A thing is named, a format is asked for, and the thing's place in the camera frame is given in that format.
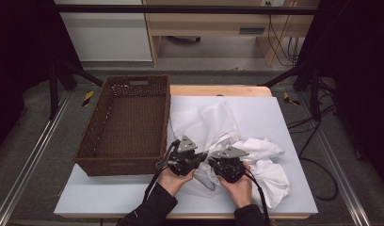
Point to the person's left hand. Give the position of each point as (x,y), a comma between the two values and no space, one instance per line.
(172,182)

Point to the dark curtain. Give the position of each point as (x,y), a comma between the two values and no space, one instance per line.
(359,62)
(20,47)

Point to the white garment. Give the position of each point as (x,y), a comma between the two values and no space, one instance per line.
(268,163)

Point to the white cabinet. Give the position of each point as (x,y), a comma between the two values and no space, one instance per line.
(108,37)

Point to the brown wicker basket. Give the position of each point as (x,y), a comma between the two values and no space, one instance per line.
(130,125)

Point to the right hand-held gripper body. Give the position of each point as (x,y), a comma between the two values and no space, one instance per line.
(231,169)

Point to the aluminium floor rail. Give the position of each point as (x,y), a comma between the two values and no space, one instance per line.
(337,169)
(33,150)

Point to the wooden table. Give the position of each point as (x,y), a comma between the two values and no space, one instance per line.
(212,91)

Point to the white mesh laundry bag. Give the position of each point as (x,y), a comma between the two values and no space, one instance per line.
(205,122)

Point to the white board sheet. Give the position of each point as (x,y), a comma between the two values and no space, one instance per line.
(268,116)

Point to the black horizontal bar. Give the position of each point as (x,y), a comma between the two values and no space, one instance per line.
(180,9)

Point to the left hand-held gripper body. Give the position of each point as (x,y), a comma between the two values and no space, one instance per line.
(182,160)

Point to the light wooden desk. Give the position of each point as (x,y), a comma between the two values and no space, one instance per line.
(205,23)

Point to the black metal stand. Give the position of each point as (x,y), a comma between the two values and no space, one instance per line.
(53,94)
(315,94)

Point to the person's right hand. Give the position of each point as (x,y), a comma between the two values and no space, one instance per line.
(242,191)

